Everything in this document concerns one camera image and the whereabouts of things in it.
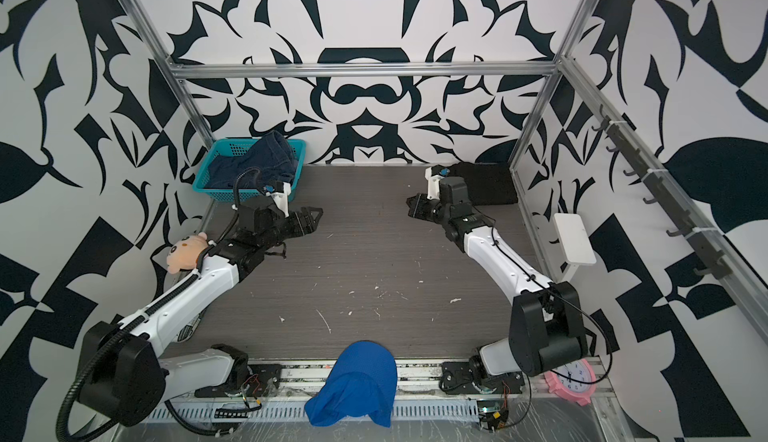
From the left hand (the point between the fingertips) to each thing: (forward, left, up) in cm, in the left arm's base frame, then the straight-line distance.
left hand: (313, 206), depth 81 cm
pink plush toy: (-5, +40, -15) cm, 43 cm away
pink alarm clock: (-42, -63, -19) cm, 78 cm away
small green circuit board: (-45, -43, -23) cm, 67 cm away
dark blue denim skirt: (+36, +23, -15) cm, 45 cm away
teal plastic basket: (+37, +39, -12) cm, 55 cm away
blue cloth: (-39, -13, -16) cm, 44 cm away
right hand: (+2, -26, 0) cm, 26 cm away
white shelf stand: (-14, -64, +2) cm, 66 cm away
